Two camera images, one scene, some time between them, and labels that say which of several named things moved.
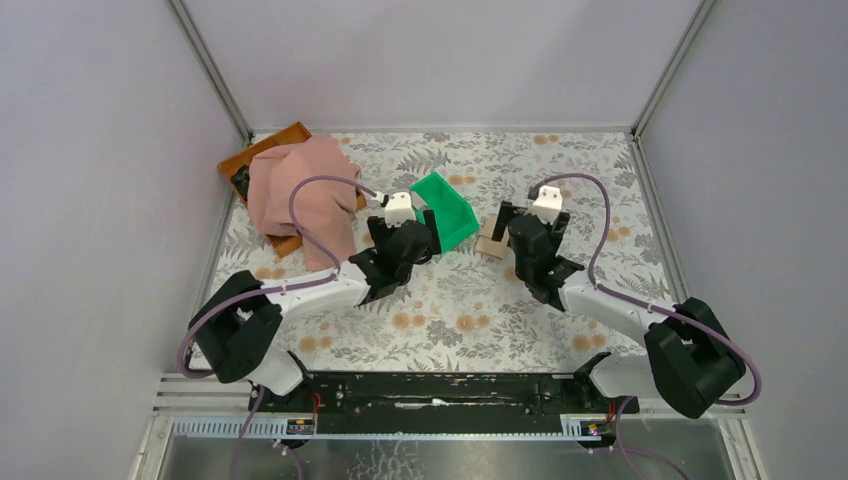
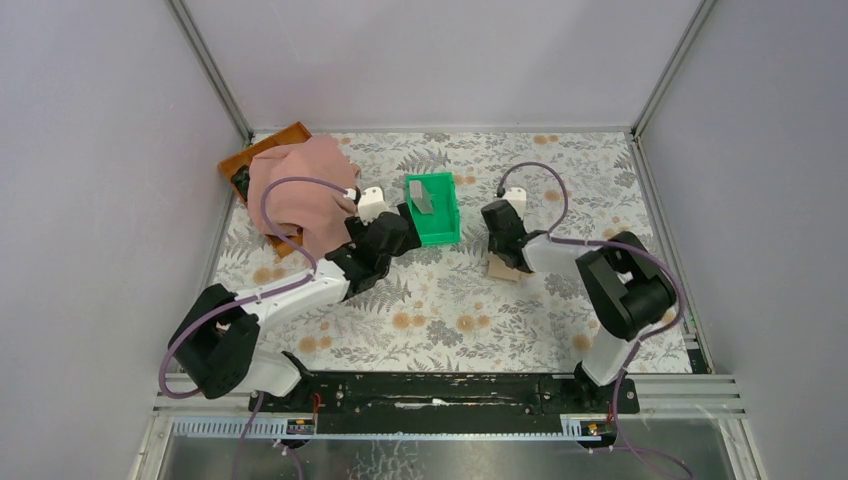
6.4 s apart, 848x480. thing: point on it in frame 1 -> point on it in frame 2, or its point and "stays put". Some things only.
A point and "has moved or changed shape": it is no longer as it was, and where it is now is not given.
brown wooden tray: x=236 y=171 stays put
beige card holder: x=485 y=245 has moved or changed shape
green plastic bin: x=455 y=215 has moved or changed shape
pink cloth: x=325 y=209 stays put
